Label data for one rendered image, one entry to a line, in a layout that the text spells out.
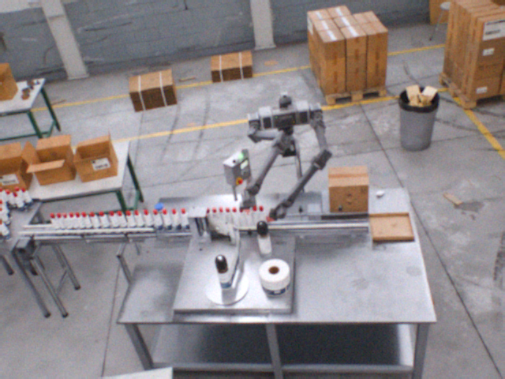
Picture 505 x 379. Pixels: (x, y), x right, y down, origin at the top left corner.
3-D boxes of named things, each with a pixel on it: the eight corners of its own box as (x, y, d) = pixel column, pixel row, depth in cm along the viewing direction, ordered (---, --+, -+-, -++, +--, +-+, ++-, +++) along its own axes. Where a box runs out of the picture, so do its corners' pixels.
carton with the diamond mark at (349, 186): (329, 212, 407) (328, 186, 390) (328, 193, 425) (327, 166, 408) (368, 212, 402) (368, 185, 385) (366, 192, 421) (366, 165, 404)
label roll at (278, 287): (276, 268, 364) (274, 254, 355) (297, 283, 352) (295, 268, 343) (255, 285, 355) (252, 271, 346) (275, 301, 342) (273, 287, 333)
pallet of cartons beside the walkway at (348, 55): (387, 95, 699) (390, 32, 643) (327, 106, 698) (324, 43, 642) (362, 59, 793) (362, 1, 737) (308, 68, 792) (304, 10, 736)
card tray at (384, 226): (372, 240, 381) (372, 236, 378) (368, 216, 401) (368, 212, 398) (413, 239, 376) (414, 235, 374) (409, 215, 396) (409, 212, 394)
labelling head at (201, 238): (193, 242, 395) (186, 217, 379) (196, 230, 405) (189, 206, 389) (211, 242, 393) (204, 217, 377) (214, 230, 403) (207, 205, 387)
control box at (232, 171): (226, 183, 381) (222, 163, 370) (241, 171, 391) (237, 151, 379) (236, 188, 376) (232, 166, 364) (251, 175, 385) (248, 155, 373)
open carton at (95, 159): (79, 190, 485) (65, 158, 462) (83, 160, 525) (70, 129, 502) (120, 181, 488) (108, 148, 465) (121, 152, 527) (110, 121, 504)
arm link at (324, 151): (335, 157, 368) (325, 150, 364) (322, 169, 374) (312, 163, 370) (325, 123, 402) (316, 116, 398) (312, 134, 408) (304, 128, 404)
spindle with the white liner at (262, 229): (259, 257, 375) (254, 227, 356) (260, 249, 382) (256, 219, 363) (271, 257, 373) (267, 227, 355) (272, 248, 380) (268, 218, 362)
